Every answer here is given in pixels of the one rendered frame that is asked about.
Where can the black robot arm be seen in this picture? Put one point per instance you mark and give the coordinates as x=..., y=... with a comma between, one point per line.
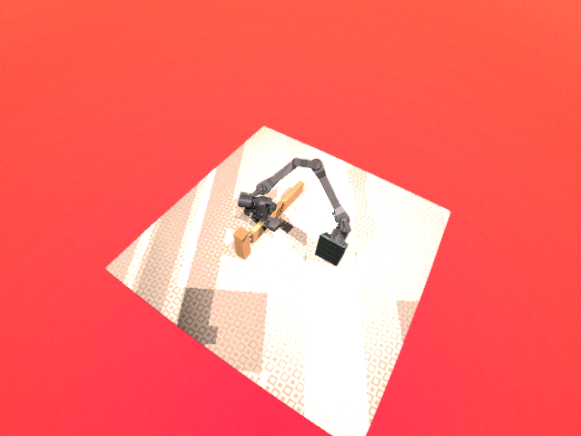
x=247, y=200

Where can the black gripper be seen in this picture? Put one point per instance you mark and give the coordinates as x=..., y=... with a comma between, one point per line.
x=272, y=223

